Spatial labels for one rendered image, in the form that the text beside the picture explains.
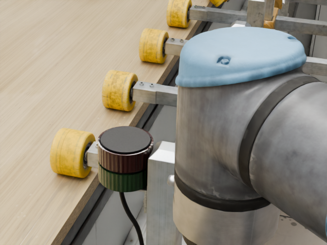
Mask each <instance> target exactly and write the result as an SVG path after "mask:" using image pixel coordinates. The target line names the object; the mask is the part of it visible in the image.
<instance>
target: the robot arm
mask: <svg viewBox="0 0 327 245"><path fill-rule="evenodd" d="M306 60H307V56H306V54H305V50H304V46H303V44H302V43H301V42H300V41H299V40H297V39H296V38H295V37H293V36H291V35H290V34H287V33H284V32H281V31H277V30H273V29H267V28H259V27H228V28H220V29H214V30H212V31H207V32H204V33H201V34H198V35H196V36H194V37H193V38H191V39H190V40H189V41H187V42H186V44H185V45H184V46H183V48H182V50H181V54H180V63H179V74H178V76H177V77H176V80H175V83H176V85H177V86H178V96H177V118H176V141H175V163H174V168H175V169H174V175H169V177H168V179H167V183H168V185H169V186H173V187H174V195H173V221H174V223H175V225H176V227H177V229H178V230H179V232H180V233H181V234H182V236H183V239H184V241H185V242H186V244H187V245H264V244H265V243H266V242H267V241H268V240H270V239H271V238H272V237H273V236H274V234H275V232H276V230H277V228H278V222H279V216H280V210H281V211H283V212H284V213H285V214H287V215H288V216H290V217H291V218H292V219H294V220H295V221H297V222H298V223H300V224H301V225H302V226H304V227H305V228H306V229H308V230H309V231H311V232H312V233H313V234H315V235H316V236H318V237H319V238H320V239H322V240H323V241H325V242H326V243H327V83H324V82H322V81H320V80H318V79H317V78H315V77H312V76H310V75H308V74H305V73H304V72H303V71H302V67H303V65H304V64H305V62H306Z"/></svg>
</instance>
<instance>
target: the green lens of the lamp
mask: <svg viewBox="0 0 327 245"><path fill-rule="evenodd" d="M98 178H99V181H100V183H101V184H102V185H103V186H104V187H106V188H108V189H110V190H112V191H116V192H124V193H127V192H134V191H138V190H141V189H143V188H145V187H146V186H147V168H146V169H144V170H143V171H141V172H138V173H134V174H126V175H125V174H116V173H113V172H110V171H108V170H106V169H105V168H104V167H103V166H102V165H101V164H100V163H99V161H98Z"/></svg>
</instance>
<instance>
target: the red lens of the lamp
mask: <svg viewBox="0 0 327 245"><path fill-rule="evenodd" d="M113 128H116V127H113ZM136 128H138V127H136ZM110 129H112V128H110ZM110 129H107V130H105V131H104V132H102V133H101V134H100V135H99V137H98V140H97V146H98V161H99V163H100V164H101V165H102V166H103V167H104V168H106V169H108V170H110V171H113V172H118V173H133V172H137V171H141V170H143V169H145V168H147V166H148V158H149V156H150V154H151V152H152V150H153V142H154V140H153V137H152V135H151V134H150V133H149V132H147V131H146V130H144V129H142V130H144V131H145V132H147V133H148V134H149V136H150V138H151V139H152V141H151V144H150V146H149V147H148V148H146V149H144V150H142V151H141V152H137V153H135V154H133V153H132V154H117V153H113V152H109V151H107V150H106V149H104V148H103V146H101V144H100V138H101V136H102V135H103V134H104V133H105V132H106V131H108V130H110ZM139 129H141V128H139Z"/></svg>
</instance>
